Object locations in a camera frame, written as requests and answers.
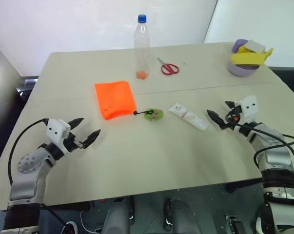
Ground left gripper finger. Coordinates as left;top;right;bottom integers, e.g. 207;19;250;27
81;129;101;148
68;117;85;130

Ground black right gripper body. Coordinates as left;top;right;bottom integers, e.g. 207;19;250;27
224;106;243;130

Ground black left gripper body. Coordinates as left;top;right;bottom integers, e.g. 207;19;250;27
62;131;86;153

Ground white squeeze tube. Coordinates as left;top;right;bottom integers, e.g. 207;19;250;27
168;102;210;133

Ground purple bowl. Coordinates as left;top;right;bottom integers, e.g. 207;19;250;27
228;59;260;78

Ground purple rounded lid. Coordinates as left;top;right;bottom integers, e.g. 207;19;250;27
232;39;250;54

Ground green small toy object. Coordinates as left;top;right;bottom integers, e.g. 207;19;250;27
143;108;165;122

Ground white small box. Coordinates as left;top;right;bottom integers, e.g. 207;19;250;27
245;39;266;53

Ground grey rounded robot leg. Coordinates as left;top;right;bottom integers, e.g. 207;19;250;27
101;196;136;234
162;198;200;234

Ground clear bottle with blue cap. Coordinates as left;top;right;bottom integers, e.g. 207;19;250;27
133;14;151;80

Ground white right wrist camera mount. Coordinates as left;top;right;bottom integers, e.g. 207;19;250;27
235;95;257;122

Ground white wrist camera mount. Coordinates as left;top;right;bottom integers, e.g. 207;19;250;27
45;118;71;148
235;95;257;122

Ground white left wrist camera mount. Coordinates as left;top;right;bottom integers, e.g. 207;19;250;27
45;118;71;148

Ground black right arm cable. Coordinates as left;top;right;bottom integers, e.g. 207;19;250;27
228;121;294;181

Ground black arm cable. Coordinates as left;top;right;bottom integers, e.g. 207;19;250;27
228;121;294;181
7;118;50;188

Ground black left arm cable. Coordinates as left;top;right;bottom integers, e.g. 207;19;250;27
7;118;50;188

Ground orange cloth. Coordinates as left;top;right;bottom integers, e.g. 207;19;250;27
94;81;137;121

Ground red handled scissors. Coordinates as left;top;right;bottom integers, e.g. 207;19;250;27
157;57;180;76

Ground black floor cable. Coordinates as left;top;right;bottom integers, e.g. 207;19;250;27
40;204;73;234

